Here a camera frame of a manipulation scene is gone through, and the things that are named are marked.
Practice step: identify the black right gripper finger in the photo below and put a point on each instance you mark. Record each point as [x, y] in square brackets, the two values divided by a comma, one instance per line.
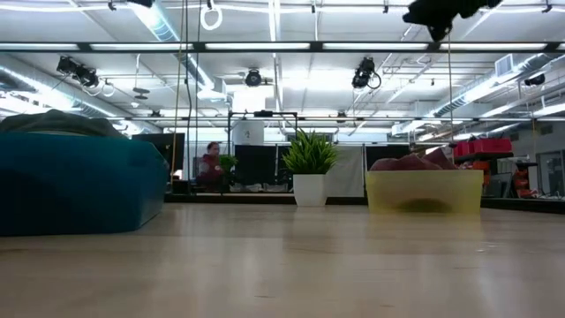
[434, 15]

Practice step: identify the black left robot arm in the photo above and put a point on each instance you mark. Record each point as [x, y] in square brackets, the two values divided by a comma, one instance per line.
[141, 2]

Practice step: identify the grey green hat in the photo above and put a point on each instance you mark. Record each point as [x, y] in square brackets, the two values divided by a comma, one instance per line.
[57, 121]

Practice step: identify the red storage boxes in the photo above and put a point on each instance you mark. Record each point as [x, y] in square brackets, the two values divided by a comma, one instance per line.
[485, 146]

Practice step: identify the black partition panel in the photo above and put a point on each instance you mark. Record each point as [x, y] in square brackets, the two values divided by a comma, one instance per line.
[386, 152]
[258, 163]

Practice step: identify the orange storage bin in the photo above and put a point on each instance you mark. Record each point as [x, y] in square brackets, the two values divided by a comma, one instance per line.
[482, 167]

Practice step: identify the black overhead light bar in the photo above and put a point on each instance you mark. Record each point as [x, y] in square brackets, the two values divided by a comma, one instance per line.
[265, 46]

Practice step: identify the grey hanging cloth panel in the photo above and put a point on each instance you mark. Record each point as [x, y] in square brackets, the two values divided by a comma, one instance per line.
[348, 170]

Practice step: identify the translucent yellow plastic bin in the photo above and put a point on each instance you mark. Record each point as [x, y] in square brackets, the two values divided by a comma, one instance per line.
[424, 192]

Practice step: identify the green artificial plant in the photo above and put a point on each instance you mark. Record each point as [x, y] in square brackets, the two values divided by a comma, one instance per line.
[310, 154]

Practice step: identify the white square plant pot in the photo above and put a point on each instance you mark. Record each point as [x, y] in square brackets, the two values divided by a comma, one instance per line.
[311, 190]

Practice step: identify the small green background plant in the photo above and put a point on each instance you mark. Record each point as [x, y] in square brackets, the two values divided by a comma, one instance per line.
[228, 163]

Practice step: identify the person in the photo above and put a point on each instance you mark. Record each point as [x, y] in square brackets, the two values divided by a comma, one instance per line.
[211, 170]

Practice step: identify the black monitor screen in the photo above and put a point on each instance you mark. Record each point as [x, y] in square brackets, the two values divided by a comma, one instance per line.
[161, 148]

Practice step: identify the teal plastic bin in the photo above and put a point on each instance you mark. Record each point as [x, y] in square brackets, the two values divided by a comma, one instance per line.
[75, 185]

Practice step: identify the small black ceiling camera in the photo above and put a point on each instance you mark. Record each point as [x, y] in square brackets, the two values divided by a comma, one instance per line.
[535, 80]

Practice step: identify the black ceiling camera with loop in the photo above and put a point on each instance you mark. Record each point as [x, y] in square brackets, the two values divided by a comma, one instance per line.
[364, 73]

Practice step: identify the dark wall shelf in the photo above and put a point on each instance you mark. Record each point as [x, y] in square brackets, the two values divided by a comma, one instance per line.
[485, 156]

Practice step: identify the round black ceiling camera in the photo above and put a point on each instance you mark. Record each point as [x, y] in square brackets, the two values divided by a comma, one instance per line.
[253, 78]

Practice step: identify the black metal frame stand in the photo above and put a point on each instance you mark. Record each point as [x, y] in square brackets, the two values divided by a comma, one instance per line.
[263, 114]

